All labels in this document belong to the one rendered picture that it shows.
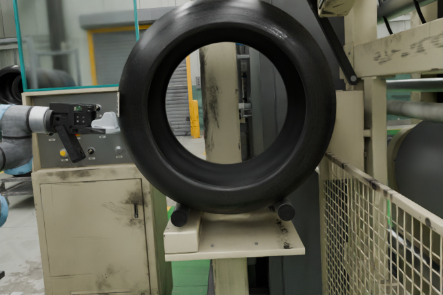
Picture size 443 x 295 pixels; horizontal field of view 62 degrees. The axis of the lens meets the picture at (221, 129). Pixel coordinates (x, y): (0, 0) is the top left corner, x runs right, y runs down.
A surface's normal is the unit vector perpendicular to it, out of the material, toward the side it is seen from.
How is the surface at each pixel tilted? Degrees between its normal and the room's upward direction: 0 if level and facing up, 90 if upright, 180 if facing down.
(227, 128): 90
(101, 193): 90
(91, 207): 90
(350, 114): 90
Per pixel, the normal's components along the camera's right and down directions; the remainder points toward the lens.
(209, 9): -0.04, -0.07
